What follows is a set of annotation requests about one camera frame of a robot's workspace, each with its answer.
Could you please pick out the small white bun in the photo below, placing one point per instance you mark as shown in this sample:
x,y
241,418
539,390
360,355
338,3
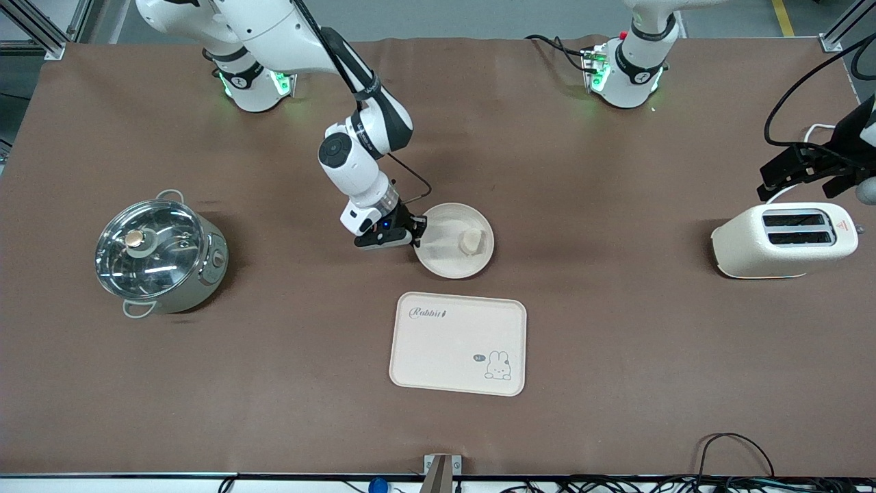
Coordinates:
x,y
470,241

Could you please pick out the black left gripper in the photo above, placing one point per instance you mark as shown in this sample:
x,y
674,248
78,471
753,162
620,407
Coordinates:
x,y
847,145

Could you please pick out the small blue round cap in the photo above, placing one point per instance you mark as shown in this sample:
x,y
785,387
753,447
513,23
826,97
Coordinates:
x,y
377,485

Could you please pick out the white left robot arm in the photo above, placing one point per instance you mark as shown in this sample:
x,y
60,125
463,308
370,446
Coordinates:
x,y
629,75

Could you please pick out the aluminium frame post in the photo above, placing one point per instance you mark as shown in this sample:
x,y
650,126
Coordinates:
x,y
37,31
845,27

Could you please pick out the glass pot lid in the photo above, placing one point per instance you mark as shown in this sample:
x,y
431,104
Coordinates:
x,y
147,248

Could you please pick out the cream rabbit print tray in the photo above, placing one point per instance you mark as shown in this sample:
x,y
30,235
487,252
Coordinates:
x,y
445,342

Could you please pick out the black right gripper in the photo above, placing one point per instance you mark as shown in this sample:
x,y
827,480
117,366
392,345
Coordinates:
x,y
403,220

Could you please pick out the white two-slot toaster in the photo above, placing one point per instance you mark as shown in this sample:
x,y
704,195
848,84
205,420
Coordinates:
x,y
746,246

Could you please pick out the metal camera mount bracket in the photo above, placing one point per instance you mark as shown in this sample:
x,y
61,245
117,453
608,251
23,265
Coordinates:
x,y
438,472

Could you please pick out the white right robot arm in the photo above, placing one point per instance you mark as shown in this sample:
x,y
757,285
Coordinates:
x,y
356,164

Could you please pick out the round cream plate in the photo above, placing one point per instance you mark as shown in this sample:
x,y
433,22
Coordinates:
x,y
445,253

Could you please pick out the grey electric cooking pot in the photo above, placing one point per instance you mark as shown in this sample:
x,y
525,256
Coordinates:
x,y
202,274

